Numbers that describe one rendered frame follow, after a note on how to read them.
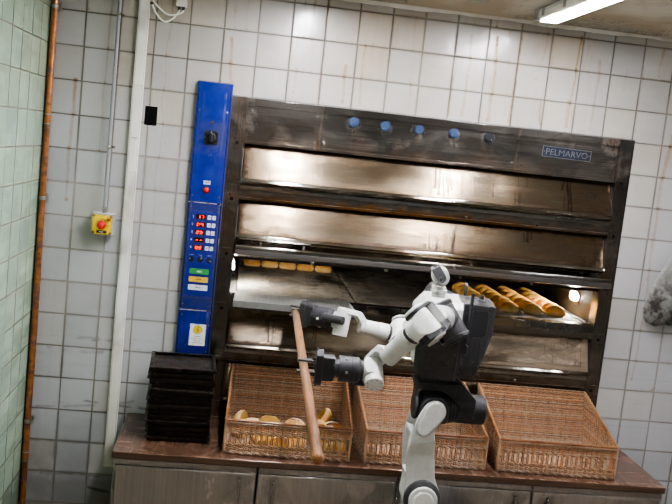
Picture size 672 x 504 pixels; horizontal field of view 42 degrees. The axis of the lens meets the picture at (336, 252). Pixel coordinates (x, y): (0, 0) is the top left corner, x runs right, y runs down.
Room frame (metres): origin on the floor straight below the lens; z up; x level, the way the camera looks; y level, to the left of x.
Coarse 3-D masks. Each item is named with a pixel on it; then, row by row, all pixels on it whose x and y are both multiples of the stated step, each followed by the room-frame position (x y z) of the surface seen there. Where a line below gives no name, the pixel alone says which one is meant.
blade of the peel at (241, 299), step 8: (240, 296) 4.05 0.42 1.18; (248, 296) 4.07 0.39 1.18; (256, 296) 4.09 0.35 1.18; (264, 296) 4.11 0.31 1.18; (272, 296) 4.13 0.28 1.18; (280, 296) 4.16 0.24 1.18; (288, 296) 4.18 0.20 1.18; (296, 296) 4.20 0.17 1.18; (240, 304) 3.82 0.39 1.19; (248, 304) 3.82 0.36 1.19; (256, 304) 3.83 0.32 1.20; (264, 304) 3.83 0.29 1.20; (272, 304) 3.83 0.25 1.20; (280, 304) 3.96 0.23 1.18; (288, 304) 3.98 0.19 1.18; (296, 304) 4.00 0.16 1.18; (320, 304) 4.07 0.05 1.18; (328, 304) 4.09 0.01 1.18; (336, 304) 4.11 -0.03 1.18; (344, 304) 4.13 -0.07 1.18
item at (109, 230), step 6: (96, 216) 3.95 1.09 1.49; (102, 216) 3.96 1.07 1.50; (108, 216) 3.96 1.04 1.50; (114, 216) 3.98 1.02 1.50; (96, 222) 3.95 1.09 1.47; (108, 222) 3.96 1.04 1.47; (114, 222) 4.00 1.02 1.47; (96, 228) 3.95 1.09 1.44; (108, 228) 3.96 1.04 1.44; (114, 228) 4.01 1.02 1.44; (96, 234) 3.96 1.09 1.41; (102, 234) 3.96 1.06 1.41; (108, 234) 3.96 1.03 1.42
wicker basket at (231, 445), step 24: (240, 384) 4.05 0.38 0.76; (264, 384) 4.06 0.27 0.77; (288, 384) 4.08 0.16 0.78; (312, 384) 4.09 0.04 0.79; (336, 384) 4.11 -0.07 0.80; (240, 408) 4.03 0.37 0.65; (264, 408) 4.04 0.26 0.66; (288, 408) 4.05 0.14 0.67; (336, 408) 4.08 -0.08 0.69; (240, 432) 3.62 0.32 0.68; (264, 432) 3.63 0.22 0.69; (288, 432) 3.64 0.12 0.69; (336, 432) 3.66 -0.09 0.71; (288, 456) 3.64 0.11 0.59; (336, 456) 3.66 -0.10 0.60
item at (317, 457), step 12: (300, 324) 3.47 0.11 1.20; (300, 336) 3.25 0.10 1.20; (300, 348) 3.07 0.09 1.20; (300, 372) 2.80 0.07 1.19; (312, 396) 2.53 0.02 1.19; (312, 408) 2.40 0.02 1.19; (312, 420) 2.30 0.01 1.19; (312, 432) 2.21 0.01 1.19; (312, 444) 2.13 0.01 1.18; (312, 456) 2.06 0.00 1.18
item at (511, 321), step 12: (372, 312) 4.17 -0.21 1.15; (384, 312) 4.18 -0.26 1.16; (396, 312) 4.19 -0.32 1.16; (504, 324) 4.25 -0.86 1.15; (516, 324) 4.26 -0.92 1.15; (528, 324) 4.26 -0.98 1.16; (540, 324) 4.27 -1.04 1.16; (552, 324) 4.28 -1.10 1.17; (564, 324) 4.28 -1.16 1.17; (576, 324) 4.29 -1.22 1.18; (588, 324) 4.32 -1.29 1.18
